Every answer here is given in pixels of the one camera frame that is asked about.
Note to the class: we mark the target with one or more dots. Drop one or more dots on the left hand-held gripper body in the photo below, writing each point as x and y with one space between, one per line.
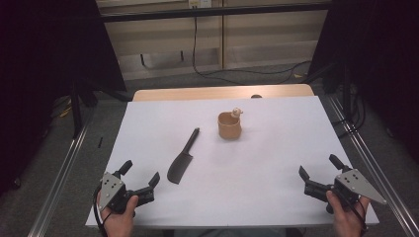
115 197

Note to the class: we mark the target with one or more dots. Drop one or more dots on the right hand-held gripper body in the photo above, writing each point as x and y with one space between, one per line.
352 184

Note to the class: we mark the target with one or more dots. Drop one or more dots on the black kitchen knife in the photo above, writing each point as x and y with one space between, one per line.
179 168

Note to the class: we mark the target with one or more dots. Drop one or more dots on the brown sack-shaped cup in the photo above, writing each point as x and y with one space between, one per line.
229 130

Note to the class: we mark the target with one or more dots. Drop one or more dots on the person's left hand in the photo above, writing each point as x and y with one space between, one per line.
120 223

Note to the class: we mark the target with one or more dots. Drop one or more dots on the person's right hand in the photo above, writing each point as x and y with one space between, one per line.
346 225

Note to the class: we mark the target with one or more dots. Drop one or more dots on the small black floor piece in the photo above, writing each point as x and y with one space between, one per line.
100 142

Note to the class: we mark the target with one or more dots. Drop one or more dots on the white table cover sheet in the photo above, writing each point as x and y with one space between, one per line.
247 184

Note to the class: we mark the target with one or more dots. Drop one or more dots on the black metal stand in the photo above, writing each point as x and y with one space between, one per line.
346 95
76 112

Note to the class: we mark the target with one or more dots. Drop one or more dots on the dark round table knob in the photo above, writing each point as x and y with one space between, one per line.
256 96

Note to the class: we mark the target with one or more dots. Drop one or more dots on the person's clothing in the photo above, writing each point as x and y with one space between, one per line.
230 233

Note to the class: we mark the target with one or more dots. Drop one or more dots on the light wooden table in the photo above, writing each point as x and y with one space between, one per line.
197 93

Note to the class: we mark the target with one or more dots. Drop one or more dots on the black curtain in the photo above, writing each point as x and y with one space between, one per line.
39 65
382 49

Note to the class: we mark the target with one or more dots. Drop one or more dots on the aluminium floor rail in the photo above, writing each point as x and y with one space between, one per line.
62 174
378 171

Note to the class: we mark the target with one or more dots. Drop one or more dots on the white vertical wall strip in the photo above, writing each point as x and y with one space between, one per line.
223 39

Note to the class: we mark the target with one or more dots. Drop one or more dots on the wall counter with dark edge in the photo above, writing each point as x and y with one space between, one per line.
214 12

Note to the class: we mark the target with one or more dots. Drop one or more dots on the white wall socket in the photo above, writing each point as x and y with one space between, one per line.
199 3

